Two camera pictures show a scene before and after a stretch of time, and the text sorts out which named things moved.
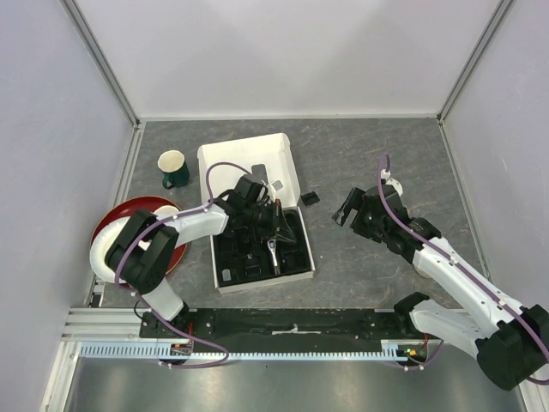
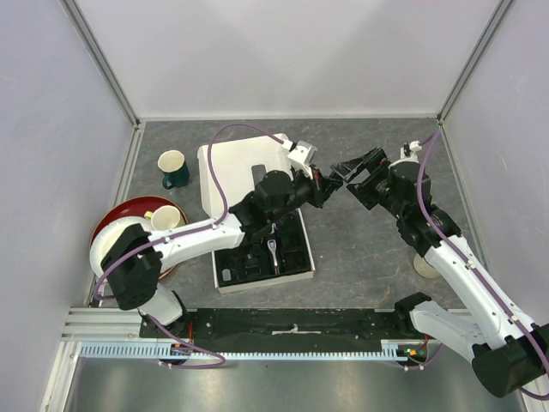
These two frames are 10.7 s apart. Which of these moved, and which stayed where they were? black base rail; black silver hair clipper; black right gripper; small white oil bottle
Moved: black right gripper
Stayed: black silver hair clipper; black base rail; small white oil bottle
